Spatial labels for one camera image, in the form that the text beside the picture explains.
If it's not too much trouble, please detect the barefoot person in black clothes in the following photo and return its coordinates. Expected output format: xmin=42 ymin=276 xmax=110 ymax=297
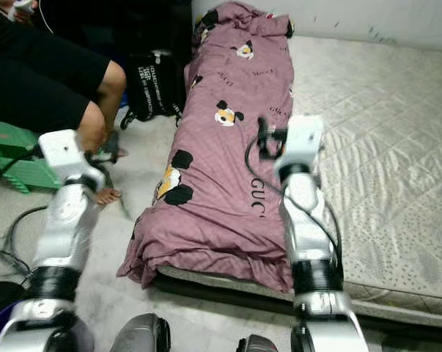
xmin=0 ymin=0 xmax=128 ymax=207

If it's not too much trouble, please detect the silver left robot leg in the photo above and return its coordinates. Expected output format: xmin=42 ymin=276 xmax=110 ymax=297
xmin=109 ymin=312 xmax=172 ymax=352

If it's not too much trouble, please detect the mauve cartoon print blanket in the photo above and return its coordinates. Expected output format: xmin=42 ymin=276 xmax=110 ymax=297
xmin=117 ymin=0 xmax=297 ymax=294

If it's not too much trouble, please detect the purple plastic bucket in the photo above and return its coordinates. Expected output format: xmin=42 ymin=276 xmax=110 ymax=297
xmin=0 ymin=301 xmax=25 ymax=352

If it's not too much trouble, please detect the black floor cable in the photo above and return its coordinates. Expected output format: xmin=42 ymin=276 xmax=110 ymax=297
xmin=0 ymin=249 xmax=16 ymax=274

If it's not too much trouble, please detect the silver robot leg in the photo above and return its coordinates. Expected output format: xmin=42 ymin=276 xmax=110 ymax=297
xmin=109 ymin=312 xmax=172 ymax=352
xmin=236 ymin=334 xmax=281 ymax=352

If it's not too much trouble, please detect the black bed base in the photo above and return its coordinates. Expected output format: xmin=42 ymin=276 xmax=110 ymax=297
xmin=153 ymin=273 xmax=442 ymax=349

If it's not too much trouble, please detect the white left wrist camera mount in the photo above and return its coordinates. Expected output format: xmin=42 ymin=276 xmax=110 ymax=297
xmin=38 ymin=129 xmax=105 ymax=188

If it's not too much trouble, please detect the large black furniture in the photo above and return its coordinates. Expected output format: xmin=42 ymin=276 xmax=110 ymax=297
xmin=45 ymin=0 xmax=194 ymax=59

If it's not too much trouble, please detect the black bag white print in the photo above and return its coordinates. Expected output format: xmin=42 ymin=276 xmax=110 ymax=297
xmin=119 ymin=50 xmax=187 ymax=131

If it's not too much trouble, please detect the silver right robot leg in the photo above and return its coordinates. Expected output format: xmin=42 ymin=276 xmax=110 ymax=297
xmin=236 ymin=334 xmax=281 ymax=352

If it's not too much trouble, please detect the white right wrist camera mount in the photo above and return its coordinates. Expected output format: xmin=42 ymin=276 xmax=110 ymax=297
xmin=273 ymin=114 xmax=326 ymax=174

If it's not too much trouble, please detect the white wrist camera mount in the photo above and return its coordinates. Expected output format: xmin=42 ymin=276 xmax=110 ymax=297
xmin=273 ymin=114 xmax=326 ymax=174
xmin=38 ymin=129 xmax=105 ymax=188

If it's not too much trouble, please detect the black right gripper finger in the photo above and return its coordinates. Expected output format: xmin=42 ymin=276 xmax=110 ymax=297
xmin=255 ymin=116 xmax=271 ymax=161

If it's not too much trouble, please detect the green plastic stool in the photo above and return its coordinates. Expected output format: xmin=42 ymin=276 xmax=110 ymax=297
xmin=0 ymin=117 xmax=65 ymax=196

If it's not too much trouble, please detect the white handheld device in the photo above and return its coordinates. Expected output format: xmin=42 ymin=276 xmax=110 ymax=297
xmin=8 ymin=0 xmax=37 ymax=20

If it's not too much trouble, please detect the quilted grey mattress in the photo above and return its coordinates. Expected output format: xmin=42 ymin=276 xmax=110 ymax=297
xmin=155 ymin=35 xmax=442 ymax=331

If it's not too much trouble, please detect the black round floor base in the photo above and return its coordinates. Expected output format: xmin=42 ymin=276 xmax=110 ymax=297
xmin=0 ymin=280 xmax=29 ymax=318

